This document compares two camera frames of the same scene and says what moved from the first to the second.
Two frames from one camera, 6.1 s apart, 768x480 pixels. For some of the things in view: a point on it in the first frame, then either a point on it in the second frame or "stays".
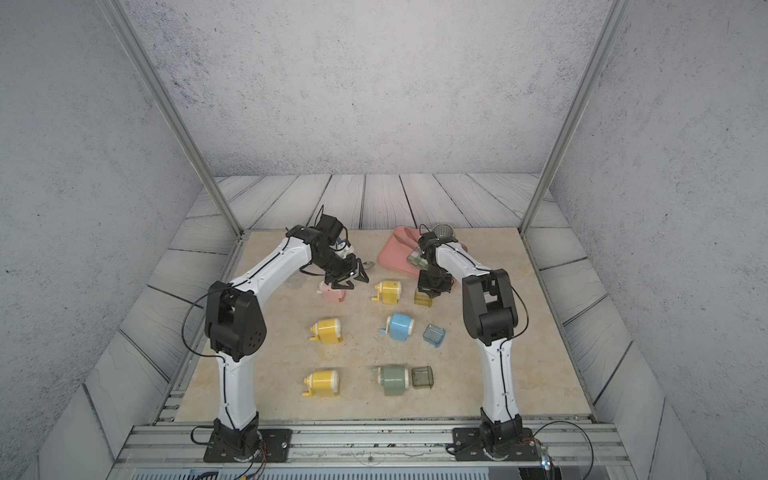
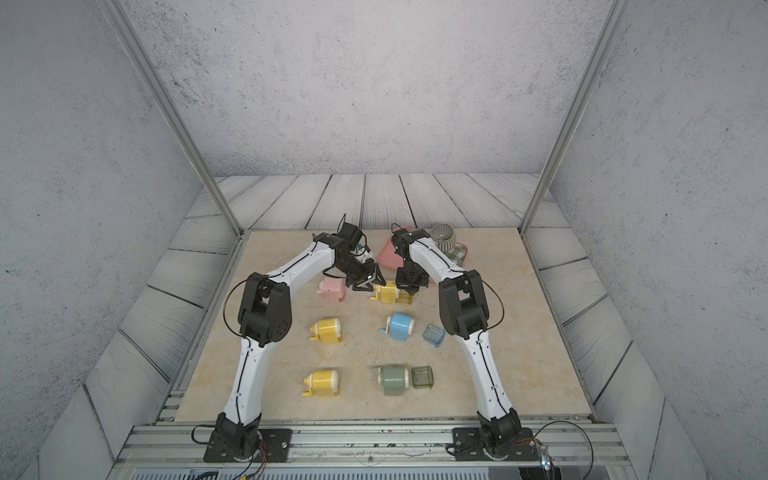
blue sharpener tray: x=434 y=334 stays
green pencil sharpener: x=394 y=379 stays
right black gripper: x=423 y=286 -> x=411 y=288
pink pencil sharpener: x=331 y=294 stays
